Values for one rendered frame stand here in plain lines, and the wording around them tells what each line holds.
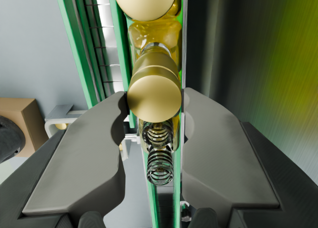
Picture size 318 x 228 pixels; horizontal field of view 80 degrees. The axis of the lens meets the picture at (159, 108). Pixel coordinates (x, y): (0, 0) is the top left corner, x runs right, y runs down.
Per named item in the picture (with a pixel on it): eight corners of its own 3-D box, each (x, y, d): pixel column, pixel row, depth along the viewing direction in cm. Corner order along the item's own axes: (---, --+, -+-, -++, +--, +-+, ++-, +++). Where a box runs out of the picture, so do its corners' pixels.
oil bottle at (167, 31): (172, 38, 38) (184, 83, 20) (144, 39, 38) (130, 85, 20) (171, 5, 35) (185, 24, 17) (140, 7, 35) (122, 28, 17)
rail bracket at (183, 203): (198, 179, 62) (207, 223, 51) (177, 180, 62) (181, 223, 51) (198, 171, 60) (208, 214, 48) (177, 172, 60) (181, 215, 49)
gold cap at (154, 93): (177, 92, 16) (183, 123, 12) (136, 94, 16) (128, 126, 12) (177, 49, 14) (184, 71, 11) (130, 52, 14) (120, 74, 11)
